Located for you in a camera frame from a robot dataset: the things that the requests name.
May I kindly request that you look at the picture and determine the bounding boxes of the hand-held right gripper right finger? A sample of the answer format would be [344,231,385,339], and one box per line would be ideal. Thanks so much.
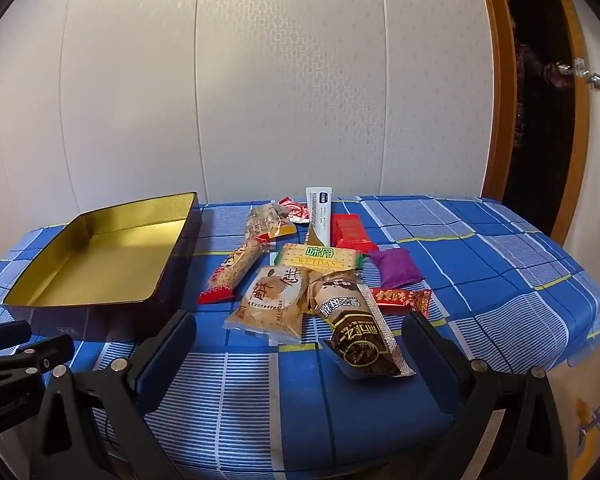
[401,310,576,480]

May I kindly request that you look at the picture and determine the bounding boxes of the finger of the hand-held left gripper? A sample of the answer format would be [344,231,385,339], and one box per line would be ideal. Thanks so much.
[0,321,33,357]
[0,334,76,390]

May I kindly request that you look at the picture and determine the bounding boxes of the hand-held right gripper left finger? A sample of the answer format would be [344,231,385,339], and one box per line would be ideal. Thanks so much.
[27,309,197,480]

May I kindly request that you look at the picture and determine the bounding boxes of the small red gold candy packet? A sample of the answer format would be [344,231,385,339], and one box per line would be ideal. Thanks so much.
[367,287,433,320]

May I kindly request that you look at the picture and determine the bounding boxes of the brown gold snack packet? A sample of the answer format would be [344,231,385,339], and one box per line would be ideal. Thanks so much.
[307,272,416,380]

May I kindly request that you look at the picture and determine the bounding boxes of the purple snack packet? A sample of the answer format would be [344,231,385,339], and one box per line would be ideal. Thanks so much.
[367,247,425,289]

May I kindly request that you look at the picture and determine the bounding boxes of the long red rice bar packet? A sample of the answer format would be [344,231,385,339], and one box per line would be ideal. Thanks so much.
[197,234,276,306]

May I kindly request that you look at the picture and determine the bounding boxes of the beige pastry packet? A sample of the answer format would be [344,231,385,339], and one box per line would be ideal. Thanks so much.
[223,266,313,345]

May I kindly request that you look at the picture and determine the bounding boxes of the gold tin box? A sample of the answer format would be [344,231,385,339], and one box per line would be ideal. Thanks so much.
[0,191,203,341]

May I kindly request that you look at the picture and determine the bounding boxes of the yellow green cracker packet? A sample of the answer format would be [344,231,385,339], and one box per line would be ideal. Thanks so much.
[273,243,365,273]

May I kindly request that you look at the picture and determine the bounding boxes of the blue plaid blanket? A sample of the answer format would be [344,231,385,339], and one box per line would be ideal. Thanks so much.
[0,195,600,480]

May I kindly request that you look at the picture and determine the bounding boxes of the red rectangular snack packet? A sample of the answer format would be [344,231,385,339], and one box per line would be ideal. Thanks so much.
[330,213,379,253]

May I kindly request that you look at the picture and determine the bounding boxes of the clear nut packet orange edge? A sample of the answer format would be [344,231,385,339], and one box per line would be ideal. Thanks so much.
[245,203,298,248]

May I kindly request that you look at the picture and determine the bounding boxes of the cardboard box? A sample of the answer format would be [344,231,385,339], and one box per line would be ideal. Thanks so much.
[545,355,600,480]

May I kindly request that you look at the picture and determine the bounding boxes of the red white stick packet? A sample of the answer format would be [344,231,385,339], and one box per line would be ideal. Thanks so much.
[305,186,337,248]

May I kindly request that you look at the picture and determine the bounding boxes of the small red white packet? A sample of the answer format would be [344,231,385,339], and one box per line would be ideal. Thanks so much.
[278,196,311,225]

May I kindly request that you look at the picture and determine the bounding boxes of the white wooden-edged door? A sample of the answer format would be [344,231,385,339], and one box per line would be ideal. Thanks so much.
[545,0,600,281]

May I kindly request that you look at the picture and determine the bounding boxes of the wooden door frame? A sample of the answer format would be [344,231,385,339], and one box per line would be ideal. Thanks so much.
[475,0,518,203]

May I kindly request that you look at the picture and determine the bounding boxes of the metal door handle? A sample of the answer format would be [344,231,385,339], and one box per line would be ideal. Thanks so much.
[555,60,600,92]

